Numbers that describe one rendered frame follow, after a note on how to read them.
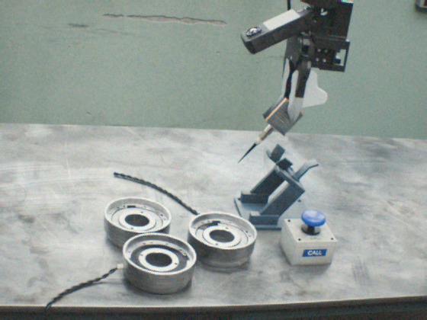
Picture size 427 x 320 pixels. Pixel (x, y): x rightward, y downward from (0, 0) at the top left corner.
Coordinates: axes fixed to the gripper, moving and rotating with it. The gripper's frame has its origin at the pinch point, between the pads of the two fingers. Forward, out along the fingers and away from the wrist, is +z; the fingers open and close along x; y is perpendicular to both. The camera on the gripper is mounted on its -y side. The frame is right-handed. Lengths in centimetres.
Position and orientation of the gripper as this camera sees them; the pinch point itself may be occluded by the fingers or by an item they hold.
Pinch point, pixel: (287, 110)
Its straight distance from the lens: 113.4
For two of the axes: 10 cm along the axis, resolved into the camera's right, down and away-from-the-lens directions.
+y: 9.8, 0.4, 2.0
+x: -1.6, -4.5, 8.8
